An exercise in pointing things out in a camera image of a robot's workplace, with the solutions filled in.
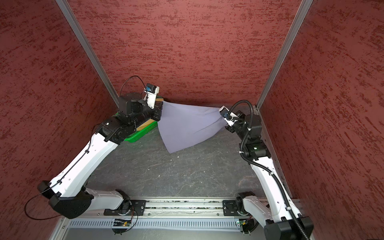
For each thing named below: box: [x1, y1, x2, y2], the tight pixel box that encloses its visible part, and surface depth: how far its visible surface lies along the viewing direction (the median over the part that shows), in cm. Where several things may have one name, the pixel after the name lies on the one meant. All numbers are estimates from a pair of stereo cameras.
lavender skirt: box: [157, 101, 226, 154], surface depth 77 cm
